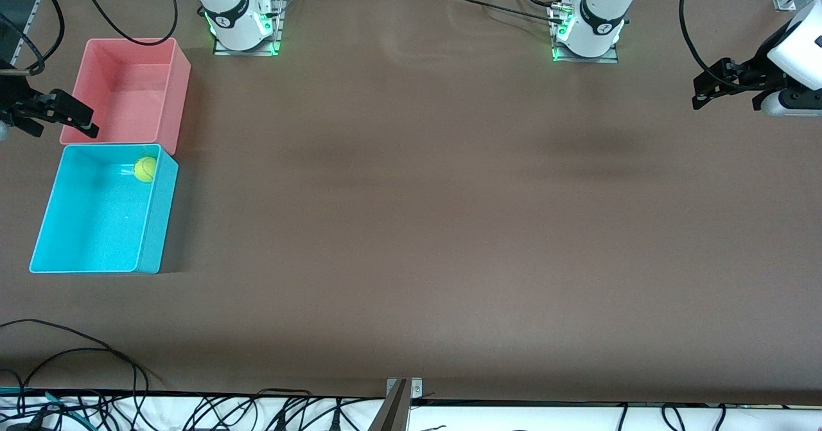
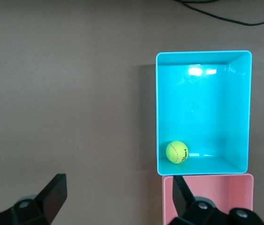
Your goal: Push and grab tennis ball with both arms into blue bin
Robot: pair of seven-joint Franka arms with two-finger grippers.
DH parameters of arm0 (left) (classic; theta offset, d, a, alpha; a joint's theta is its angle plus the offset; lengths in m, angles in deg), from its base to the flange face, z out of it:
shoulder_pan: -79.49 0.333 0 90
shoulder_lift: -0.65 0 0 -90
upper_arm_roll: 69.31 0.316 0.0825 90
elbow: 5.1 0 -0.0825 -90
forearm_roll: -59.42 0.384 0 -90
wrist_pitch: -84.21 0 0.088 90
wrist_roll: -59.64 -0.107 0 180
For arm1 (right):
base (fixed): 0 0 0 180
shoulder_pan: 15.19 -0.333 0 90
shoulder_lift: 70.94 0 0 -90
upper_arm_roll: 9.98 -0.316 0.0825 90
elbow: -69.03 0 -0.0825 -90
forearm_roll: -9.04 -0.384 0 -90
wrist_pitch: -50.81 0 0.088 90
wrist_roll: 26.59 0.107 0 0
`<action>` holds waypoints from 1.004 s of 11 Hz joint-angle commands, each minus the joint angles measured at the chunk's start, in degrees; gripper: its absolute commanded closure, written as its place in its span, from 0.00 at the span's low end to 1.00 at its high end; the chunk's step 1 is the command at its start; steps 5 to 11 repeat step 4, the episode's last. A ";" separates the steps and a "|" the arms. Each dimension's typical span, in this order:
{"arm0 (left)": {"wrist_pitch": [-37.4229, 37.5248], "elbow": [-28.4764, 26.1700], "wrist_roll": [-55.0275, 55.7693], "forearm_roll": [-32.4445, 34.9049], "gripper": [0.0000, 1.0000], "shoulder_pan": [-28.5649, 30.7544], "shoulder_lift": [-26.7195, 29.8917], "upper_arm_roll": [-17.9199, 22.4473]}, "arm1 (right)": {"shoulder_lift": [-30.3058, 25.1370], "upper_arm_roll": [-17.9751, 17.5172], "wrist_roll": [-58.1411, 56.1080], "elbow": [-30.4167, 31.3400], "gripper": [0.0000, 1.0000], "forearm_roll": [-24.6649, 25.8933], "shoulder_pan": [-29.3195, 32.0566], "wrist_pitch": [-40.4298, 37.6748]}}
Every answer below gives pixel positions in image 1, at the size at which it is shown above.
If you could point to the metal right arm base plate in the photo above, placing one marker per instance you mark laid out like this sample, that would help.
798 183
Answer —
280 26

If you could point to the yellow-green tennis ball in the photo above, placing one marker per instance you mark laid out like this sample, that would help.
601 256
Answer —
145 169

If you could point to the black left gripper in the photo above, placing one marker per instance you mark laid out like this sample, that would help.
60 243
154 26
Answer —
755 73

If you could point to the perforated aluminium rail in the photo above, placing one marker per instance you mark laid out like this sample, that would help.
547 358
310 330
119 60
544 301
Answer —
26 33

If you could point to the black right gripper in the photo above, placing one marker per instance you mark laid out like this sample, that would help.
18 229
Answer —
18 105

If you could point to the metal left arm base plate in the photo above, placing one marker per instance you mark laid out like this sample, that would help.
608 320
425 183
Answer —
613 58

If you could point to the dark grey mounting post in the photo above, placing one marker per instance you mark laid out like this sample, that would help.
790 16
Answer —
393 415

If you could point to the pink plastic bin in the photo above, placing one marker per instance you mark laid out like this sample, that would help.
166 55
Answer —
128 97

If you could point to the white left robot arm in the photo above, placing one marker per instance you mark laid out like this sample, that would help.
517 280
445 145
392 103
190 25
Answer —
799 52

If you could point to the small metal table bracket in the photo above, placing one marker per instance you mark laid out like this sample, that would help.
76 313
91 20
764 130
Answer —
416 387

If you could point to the blue plastic bin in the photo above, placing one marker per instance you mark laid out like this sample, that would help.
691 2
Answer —
96 225

